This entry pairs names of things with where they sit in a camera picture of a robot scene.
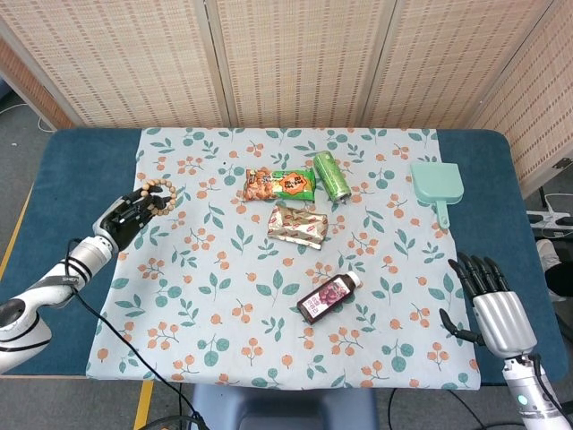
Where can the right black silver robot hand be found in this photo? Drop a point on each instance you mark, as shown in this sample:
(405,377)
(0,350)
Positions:
(503,320)

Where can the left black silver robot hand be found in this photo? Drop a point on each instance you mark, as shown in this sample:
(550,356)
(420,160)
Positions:
(118,221)

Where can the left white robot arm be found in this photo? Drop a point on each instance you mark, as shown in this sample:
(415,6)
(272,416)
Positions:
(49,286)

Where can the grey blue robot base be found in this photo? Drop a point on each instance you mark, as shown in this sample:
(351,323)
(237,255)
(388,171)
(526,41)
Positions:
(282,407)

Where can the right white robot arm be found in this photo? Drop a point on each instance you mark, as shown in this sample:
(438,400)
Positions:
(528,394)

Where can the white black sneaker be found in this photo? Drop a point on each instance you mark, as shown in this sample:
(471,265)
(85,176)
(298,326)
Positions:
(547,253)

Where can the mint green plastic dustpan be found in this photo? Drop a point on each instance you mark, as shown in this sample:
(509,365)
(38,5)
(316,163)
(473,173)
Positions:
(436,181)

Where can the orange green snack packet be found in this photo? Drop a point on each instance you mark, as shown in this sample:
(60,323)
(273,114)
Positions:
(277,183)

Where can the dark grape juice bottle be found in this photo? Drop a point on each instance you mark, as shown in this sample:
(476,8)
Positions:
(327,298)

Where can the gold foil snack packet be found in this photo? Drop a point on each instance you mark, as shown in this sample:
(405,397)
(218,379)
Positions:
(297,226)

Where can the floral print tablecloth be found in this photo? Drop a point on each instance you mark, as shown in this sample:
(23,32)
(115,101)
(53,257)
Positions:
(277,349)

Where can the green drink can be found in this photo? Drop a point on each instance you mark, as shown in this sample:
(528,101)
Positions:
(330,174)

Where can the woven bamboo folding screen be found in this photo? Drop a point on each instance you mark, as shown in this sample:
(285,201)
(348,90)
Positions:
(300,58)

